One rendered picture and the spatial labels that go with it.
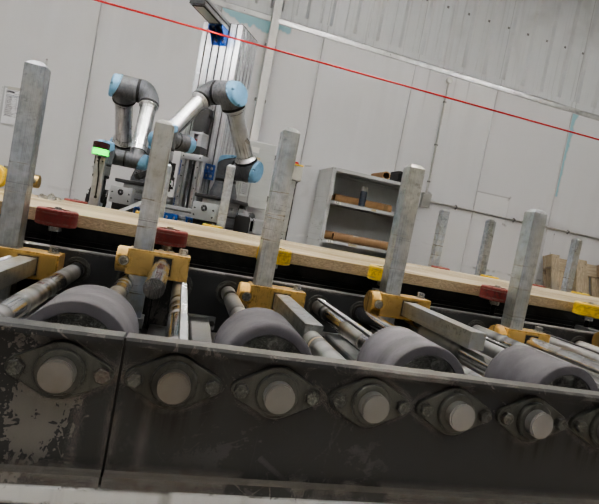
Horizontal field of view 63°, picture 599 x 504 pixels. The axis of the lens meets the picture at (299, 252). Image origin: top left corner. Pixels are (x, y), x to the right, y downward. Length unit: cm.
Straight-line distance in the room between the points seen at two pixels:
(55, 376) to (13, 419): 6
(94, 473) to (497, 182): 557
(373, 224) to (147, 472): 471
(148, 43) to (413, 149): 275
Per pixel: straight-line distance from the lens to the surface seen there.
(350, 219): 504
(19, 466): 54
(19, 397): 52
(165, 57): 490
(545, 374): 72
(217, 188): 267
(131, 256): 97
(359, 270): 125
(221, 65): 305
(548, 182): 629
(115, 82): 266
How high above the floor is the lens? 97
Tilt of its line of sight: 3 degrees down
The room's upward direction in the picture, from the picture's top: 11 degrees clockwise
